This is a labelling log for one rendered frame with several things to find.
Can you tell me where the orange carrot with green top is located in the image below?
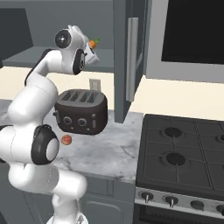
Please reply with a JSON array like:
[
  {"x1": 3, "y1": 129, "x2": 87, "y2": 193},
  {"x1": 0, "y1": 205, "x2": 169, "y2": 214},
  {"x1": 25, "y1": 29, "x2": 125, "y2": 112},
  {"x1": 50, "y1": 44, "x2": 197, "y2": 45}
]
[{"x1": 88, "y1": 38, "x2": 101, "y2": 49}]

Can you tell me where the silver microwave with black window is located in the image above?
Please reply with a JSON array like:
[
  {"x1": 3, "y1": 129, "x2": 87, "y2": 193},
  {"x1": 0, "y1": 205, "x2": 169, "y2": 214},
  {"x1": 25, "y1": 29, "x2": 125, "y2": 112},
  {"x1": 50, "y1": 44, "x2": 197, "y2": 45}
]
[{"x1": 144, "y1": 0, "x2": 224, "y2": 85}]

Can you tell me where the dark grey four-slot toaster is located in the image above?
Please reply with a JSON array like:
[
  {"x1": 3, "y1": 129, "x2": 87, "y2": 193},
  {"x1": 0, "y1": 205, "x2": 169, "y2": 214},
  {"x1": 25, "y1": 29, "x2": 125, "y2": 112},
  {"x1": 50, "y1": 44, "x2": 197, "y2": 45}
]
[{"x1": 52, "y1": 88, "x2": 109, "y2": 136}]

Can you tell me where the grey base cabinet door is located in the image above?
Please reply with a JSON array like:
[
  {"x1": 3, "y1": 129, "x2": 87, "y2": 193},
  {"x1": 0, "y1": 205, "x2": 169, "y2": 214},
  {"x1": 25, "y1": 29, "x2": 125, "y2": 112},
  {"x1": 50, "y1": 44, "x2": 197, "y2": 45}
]
[{"x1": 78, "y1": 194, "x2": 136, "y2": 224}]

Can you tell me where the grey drawer front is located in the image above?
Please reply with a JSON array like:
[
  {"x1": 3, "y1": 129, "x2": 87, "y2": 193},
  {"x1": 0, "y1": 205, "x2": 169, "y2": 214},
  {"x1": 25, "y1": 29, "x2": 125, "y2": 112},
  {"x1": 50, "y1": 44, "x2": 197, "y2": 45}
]
[{"x1": 78, "y1": 171, "x2": 137, "y2": 200}]

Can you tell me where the silver cabinet door handle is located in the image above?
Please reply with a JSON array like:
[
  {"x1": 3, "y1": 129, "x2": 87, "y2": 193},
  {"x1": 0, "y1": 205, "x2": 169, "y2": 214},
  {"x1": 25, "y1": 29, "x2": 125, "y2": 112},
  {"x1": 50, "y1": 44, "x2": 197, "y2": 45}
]
[{"x1": 125, "y1": 17, "x2": 140, "y2": 102}]

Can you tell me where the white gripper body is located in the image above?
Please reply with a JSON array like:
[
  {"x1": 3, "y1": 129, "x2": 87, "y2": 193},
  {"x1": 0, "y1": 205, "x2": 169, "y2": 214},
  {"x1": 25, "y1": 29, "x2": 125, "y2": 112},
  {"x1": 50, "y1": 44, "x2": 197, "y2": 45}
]
[{"x1": 84, "y1": 45, "x2": 101, "y2": 67}]

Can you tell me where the grey open wall cabinet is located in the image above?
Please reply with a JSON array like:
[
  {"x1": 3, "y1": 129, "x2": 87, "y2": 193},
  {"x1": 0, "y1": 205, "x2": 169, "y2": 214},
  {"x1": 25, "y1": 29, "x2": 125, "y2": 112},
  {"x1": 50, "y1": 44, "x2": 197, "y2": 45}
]
[{"x1": 0, "y1": 0, "x2": 116, "y2": 74}]

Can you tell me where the black gas stove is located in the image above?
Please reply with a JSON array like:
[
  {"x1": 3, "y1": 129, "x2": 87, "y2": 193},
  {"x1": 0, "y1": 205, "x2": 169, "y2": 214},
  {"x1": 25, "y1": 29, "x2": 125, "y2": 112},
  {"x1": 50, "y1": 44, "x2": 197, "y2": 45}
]
[{"x1": 132, "y1": 113, "x2": 224, "y2": 224}]

